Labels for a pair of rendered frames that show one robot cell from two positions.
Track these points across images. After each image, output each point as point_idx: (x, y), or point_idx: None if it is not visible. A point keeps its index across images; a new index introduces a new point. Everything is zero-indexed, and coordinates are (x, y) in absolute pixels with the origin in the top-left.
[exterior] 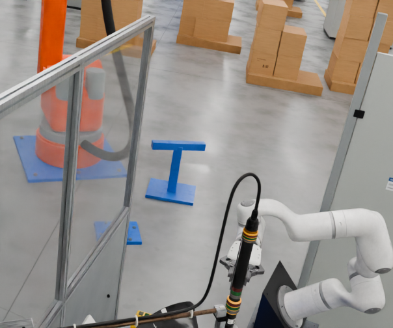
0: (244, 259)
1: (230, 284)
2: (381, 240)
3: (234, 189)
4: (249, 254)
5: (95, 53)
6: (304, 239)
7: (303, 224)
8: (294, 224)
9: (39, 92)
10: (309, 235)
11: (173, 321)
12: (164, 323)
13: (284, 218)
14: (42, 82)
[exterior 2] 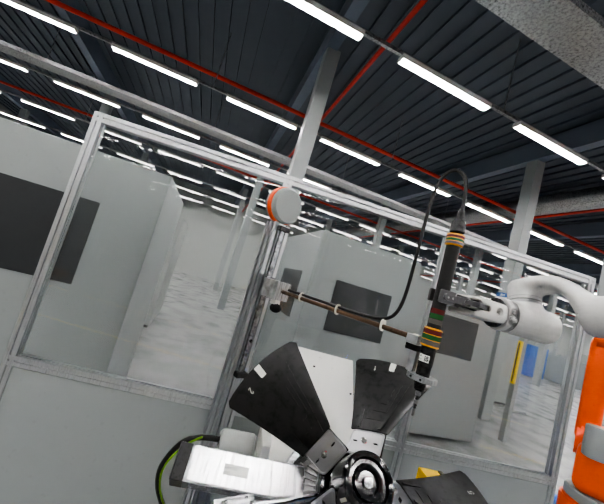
0: (443, 266)
1: None
2: None
3: (436, 184)
4: (448, 260)
5: (473, 239)
6: (600, 322)
7: (599, 298)
8: (579, 295)
9: (393, 216)
10: None
11: (395, 376)
12: (385, 372)
13: (561, 286)
14: (398, 213)
